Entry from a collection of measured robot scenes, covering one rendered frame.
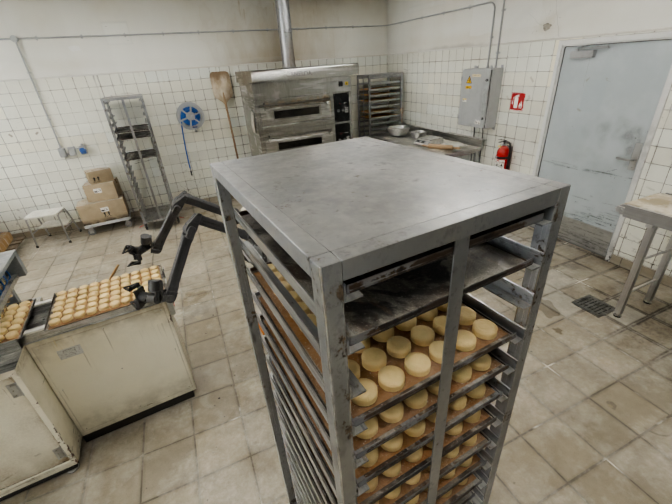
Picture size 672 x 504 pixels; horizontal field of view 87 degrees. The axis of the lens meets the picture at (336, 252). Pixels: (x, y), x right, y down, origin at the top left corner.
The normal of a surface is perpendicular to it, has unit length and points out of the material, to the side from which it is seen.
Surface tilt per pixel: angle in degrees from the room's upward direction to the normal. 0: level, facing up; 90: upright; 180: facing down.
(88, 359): 90
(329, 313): 90
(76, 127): 90
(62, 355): 90
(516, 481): 0
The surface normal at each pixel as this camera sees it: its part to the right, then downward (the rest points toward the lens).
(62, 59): 0.40, 0.41
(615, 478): -0.07, -0.88
